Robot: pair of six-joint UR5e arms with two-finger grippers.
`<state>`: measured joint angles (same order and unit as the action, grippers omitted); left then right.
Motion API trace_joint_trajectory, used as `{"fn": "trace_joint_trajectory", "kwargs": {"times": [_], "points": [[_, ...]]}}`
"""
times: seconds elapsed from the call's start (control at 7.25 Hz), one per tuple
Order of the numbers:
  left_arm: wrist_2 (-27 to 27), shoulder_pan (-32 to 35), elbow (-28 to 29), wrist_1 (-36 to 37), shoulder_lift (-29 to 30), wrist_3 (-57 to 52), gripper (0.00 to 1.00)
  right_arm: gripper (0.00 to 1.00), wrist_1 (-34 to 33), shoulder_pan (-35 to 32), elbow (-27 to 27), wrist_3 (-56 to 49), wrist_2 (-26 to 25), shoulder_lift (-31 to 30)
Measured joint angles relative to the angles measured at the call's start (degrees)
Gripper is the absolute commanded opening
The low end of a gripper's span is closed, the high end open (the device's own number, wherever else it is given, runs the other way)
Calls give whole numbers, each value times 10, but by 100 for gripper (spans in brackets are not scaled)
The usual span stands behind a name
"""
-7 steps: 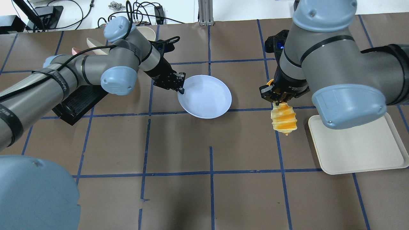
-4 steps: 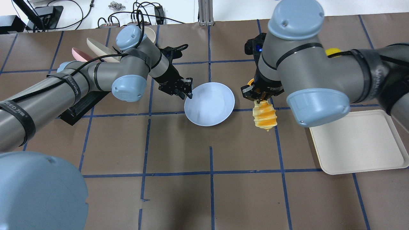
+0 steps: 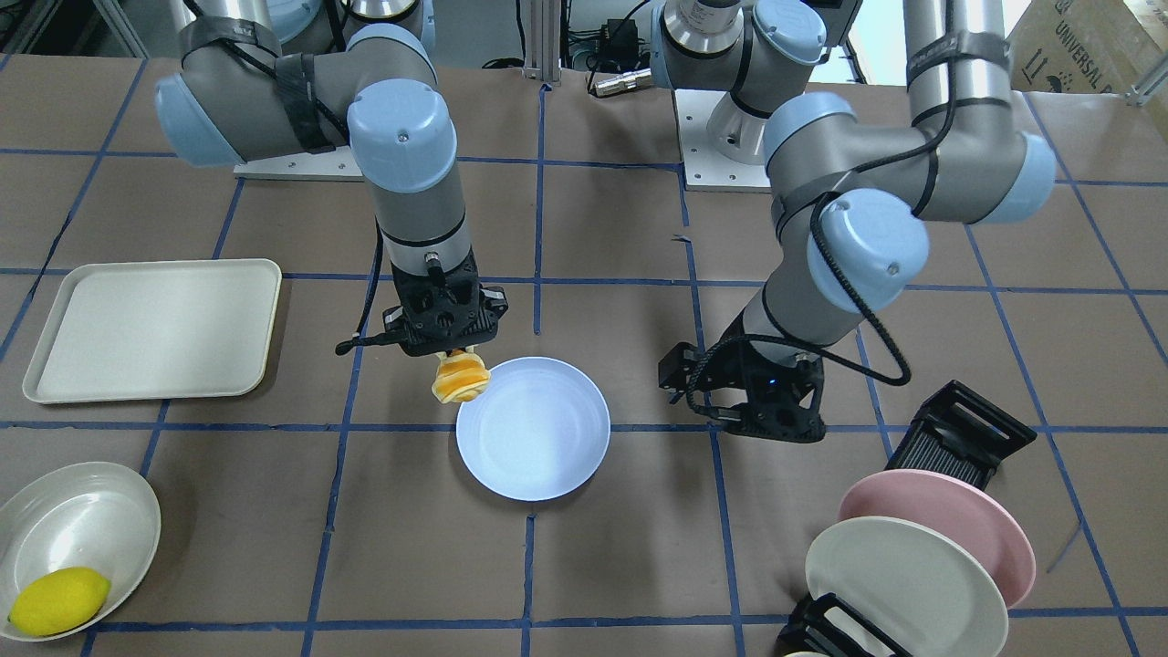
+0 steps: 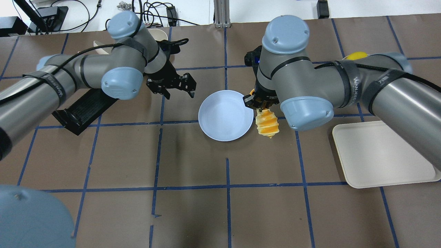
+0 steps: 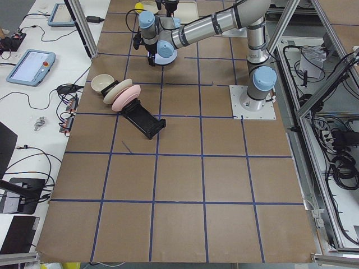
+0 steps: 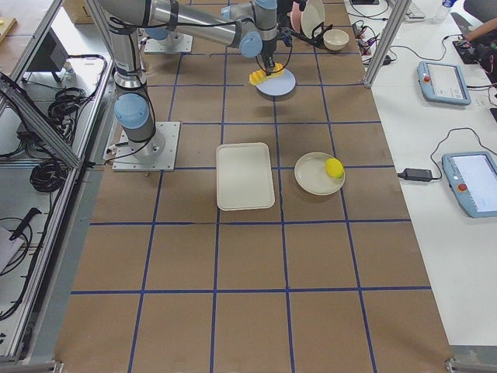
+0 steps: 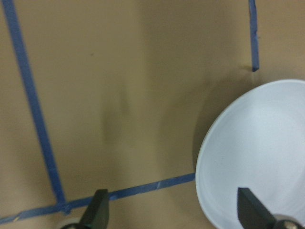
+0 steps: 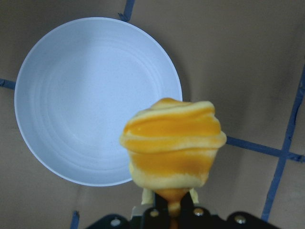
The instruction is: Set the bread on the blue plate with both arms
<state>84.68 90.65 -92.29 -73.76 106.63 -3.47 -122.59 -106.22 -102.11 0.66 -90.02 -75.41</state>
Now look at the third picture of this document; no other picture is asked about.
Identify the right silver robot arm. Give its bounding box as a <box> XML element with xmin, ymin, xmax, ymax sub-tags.
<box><xmin>155</xmin><ymin>1</ymin><xmax>508</xmax><ymax>357</ymax></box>

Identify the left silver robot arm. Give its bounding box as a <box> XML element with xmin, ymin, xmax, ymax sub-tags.
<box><xmin>651</xmin><ymin>1</ymin><xmax>1056</xmax><ymax>443</ymax></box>

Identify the yellow lemon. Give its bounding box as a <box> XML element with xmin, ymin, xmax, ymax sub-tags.
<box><xmin>7</xmin><ymin>567</ymin><xmax>111</xmax><ymax>637</ymax></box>

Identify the cream plate with lemon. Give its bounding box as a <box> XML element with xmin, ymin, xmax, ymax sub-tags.
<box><xmin>1</xmin><ymin>462</ymin><xmax>162</xmax><ymax>643</ymax></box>

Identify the pink plate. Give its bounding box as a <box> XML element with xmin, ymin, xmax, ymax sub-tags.
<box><xmin>836</xmin><ymin>469</ymin><xmax>1038</xmax><ymax>609</ymax></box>

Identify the aluminium frame post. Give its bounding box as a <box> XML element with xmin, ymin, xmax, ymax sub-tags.
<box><xmin>520</xmin><ymin>0</ymin><xmax>566</xmax><ymax>88</ymax></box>

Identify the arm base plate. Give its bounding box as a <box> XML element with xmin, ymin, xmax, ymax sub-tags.
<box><xmin>234</xmin><ymin>146</ymin><xmax>363</xmax><ymax>182</ymax></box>
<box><xmin>674</xmin><ymin>89</ymin><xmax>770</xmax><ymax>193</ymax></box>

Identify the cream plate in rack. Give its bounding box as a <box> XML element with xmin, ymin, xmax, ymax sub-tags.
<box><xmin>805</xmin><ymin>516</ymin><xmax>1009</xmax><ymax>656</ymax></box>

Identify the black dish rack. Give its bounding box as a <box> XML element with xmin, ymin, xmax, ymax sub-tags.
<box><xmin>776</xmin><ymin>380</ymin><xmax>1037</xmax><ymax>656</ymax></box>

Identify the cardboard box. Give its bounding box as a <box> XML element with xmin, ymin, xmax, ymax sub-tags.
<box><xmin>1008</xmin><ymin>1</ymin><xmax>1167</xmax><ymax>94</ymax></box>

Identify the blue plate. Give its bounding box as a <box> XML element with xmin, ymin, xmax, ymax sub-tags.
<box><xmin>456</xmin><ymin>357</ymin><xmax>610</xmax><ymax>502</ymax></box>

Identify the white rectangular tray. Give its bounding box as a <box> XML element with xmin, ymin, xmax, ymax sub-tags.
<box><xmin>22</xmin><ymin>258</ymin><xmax>281</xmax><ymax>404</ymax></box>

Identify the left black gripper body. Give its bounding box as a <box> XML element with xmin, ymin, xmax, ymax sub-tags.
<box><xmin>659</xmin><ymin>333</ymin><xmax>827</xmax><ymax>443</ymax></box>

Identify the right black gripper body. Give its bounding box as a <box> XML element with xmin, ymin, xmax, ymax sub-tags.
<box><xmin>382</xmin><ymin>251</ymin><xmax>509</xmax><ymax>357</ymax></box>

